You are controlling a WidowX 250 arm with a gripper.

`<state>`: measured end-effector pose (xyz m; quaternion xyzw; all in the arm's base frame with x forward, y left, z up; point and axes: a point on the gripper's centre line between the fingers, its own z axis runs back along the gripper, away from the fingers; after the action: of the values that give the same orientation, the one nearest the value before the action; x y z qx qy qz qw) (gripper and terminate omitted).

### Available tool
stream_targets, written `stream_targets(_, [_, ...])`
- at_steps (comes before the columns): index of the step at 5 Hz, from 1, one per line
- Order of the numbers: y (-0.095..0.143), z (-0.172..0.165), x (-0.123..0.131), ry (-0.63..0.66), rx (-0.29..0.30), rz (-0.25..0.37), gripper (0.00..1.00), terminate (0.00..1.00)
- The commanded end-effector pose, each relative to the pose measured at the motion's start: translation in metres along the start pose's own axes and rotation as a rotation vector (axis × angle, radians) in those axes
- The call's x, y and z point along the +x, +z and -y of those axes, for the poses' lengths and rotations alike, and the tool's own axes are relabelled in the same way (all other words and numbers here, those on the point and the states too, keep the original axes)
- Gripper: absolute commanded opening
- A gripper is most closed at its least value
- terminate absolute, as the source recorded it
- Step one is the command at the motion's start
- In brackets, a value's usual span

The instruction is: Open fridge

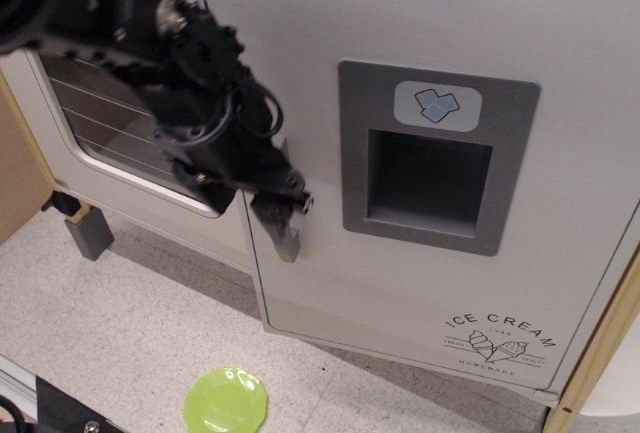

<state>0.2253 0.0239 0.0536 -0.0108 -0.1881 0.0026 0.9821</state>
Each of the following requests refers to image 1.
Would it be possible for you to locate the white toy oven door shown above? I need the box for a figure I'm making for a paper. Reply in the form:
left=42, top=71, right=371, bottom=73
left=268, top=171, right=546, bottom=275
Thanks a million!
left=1, top=50, right=252, bottom=273

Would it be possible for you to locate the wooden right side post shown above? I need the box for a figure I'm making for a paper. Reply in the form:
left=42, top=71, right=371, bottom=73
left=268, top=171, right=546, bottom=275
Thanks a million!
left=542, top=247, right=639, bottom=432

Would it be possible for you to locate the wooden left side panel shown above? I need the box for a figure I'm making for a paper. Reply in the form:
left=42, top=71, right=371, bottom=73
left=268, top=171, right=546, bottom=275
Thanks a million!
left=1, top=74, right=55, bottom=243

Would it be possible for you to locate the grey ice dispenser panel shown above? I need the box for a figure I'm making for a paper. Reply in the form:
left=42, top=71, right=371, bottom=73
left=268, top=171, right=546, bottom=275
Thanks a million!
left=338, top=60, right=541, bottom=256

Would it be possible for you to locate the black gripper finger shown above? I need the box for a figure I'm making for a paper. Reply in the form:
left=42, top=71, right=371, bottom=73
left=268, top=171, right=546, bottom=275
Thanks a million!
left=250, top=194, right=297, bottom=241

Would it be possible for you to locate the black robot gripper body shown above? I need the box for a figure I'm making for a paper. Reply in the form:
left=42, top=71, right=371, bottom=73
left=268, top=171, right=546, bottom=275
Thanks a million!
left=152, top=117, right=316, bottom=217

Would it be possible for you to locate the white toy fridge door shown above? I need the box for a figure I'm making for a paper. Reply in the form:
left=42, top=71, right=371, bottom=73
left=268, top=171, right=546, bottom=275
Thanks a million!
left=208, top=0, right=639, bottom=394

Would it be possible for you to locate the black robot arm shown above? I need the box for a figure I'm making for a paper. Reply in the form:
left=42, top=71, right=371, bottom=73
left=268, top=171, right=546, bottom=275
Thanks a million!
left=1, top=0, right=312, bottom=243

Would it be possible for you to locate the black red cable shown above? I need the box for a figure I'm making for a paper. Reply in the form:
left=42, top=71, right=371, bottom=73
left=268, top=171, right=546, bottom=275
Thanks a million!
left=0, top=397, right=31, bottom=433

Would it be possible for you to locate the black clamp bracket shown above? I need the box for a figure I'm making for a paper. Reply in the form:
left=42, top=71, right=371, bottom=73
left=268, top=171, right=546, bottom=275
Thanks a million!
left=41, top=190, right=81, bottom=216

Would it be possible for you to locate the black base plate with screw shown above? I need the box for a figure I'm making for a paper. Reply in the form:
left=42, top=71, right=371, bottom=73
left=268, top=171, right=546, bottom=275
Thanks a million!
left=36, top=376, right=124, bottom=433

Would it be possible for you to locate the grey kitchen leg block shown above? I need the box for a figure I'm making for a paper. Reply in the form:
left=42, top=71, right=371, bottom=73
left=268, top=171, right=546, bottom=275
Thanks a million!
left=65, top=208, right=114, bottom=261

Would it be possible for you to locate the grey fridge door handle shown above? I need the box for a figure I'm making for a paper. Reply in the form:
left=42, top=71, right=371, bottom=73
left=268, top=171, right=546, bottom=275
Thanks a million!
left=265, top=134, right=308, bottom=263

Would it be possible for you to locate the green plastic plate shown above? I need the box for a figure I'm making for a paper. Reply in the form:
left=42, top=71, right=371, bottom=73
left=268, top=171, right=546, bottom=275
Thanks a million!
left=183, top=367, right=268, bottom=433

